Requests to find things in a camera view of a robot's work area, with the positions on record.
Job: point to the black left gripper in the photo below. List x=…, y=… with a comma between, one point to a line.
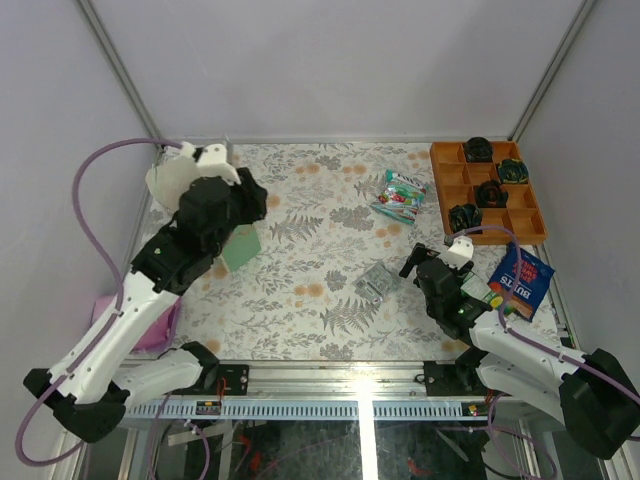
x=252, y=195

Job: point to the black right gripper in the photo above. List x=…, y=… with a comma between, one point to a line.
x=419, y=253

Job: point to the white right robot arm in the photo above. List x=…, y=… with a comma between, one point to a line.
x=589, y=394

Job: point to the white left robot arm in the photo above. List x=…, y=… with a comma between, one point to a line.
x=85, y=391

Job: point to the cream and green paper bag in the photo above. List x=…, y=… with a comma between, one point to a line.
x=167, y=181

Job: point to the teal Fox's mint candy bag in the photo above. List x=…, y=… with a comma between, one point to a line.
x=401, y=197

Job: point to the green Fox's spring tea bag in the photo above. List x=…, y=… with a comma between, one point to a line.
x=491, y=294

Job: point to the blue Burts crisps bag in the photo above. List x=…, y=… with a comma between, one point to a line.
x=532, y=286

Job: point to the silver foil snack packet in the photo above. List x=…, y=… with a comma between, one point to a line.
x=376, y=283

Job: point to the dark rosette bottom left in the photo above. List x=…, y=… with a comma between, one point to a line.
x=464, y=217

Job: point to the wooden compartment tray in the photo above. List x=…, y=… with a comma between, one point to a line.
x=455, y=180

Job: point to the dark rosette centre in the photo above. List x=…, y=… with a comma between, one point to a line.
x=491, y=194

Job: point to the dark rosette top left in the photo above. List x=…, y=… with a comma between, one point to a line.
x=478, y=150

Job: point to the dark rosette right green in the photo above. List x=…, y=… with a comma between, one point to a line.
x=513, y=172

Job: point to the pink Frozen tissue pack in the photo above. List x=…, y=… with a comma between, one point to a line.
x=158, y=337

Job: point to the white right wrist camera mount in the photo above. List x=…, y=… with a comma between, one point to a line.
x=459, y=253

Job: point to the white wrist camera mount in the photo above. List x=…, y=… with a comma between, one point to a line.
x=209, y=161
x=459, y=253

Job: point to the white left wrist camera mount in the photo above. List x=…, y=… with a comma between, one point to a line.
x=209, y=161

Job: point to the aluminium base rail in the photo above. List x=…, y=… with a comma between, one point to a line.
x=341, y=380

